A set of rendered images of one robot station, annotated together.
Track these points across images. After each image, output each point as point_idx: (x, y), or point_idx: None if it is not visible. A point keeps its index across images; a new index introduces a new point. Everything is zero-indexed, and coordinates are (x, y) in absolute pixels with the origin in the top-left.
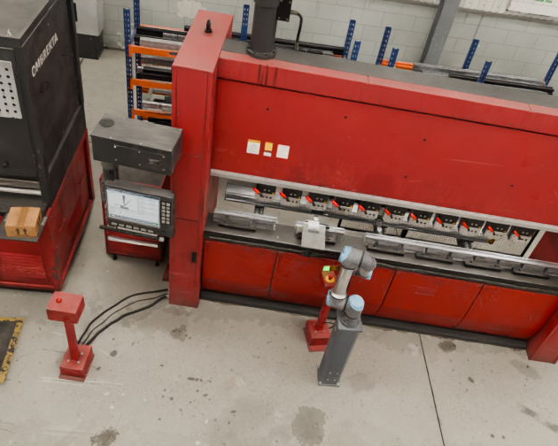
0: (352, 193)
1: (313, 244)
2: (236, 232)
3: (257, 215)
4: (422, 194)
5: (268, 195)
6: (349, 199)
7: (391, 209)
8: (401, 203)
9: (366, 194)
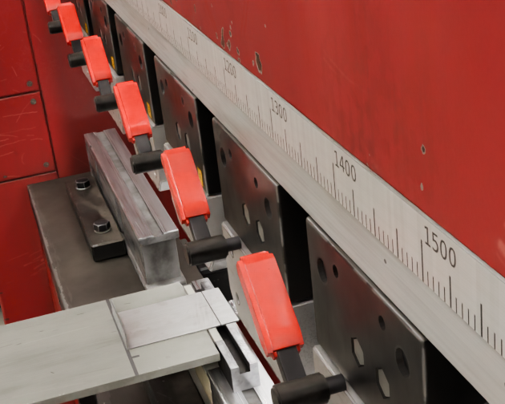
0: (176, 23)
1: (0, 365)
2: (60, 231)
3: (144, 193)
4: (495, 39)
5: (83, 37)
6: (181, 94)
7: (329, 296)
8: (367, 215)
9: (208, 35)
